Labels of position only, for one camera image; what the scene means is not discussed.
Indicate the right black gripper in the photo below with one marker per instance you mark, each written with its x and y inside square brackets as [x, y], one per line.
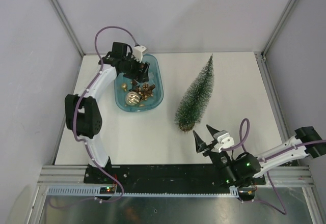
[200, 145]

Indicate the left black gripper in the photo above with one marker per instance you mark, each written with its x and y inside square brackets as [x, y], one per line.
[136, 75]

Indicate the small green christmas tree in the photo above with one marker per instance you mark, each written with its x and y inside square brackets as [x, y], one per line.
[193, 104]

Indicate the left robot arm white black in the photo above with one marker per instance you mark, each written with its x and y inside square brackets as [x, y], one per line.
[82, 112]

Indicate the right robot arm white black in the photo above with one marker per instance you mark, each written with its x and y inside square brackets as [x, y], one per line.
[241, 172]

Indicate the pine cone ornament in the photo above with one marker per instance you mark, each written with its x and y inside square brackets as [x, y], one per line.
[146, 86]

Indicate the brown ribbon pile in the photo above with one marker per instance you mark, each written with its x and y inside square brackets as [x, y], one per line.
[145, 94]

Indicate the small gold bauble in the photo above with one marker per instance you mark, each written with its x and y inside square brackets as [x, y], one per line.
[124, 86]

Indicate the blue plastic tray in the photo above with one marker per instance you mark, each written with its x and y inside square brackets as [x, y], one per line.
[154, 78]

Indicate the white gold striped bauble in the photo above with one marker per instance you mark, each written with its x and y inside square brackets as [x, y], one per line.
[132, 98]

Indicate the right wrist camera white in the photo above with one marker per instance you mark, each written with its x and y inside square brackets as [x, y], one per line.
[224, 141]

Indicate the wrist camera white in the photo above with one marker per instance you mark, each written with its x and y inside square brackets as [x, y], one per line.
[139, 51]
[224, 141]

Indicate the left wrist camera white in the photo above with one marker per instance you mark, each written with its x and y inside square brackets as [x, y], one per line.
[139, 51]

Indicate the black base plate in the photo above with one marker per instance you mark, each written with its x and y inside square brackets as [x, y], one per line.
[130, 173]

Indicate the left aluminium frame post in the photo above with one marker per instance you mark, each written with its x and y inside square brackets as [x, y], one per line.
[66, 26]

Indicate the aluminium frame post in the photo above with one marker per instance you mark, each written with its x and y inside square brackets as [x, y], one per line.
[66, 26]
[285, 15]

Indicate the right aluminium frame post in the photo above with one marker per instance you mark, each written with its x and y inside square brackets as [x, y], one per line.
[285, 15]

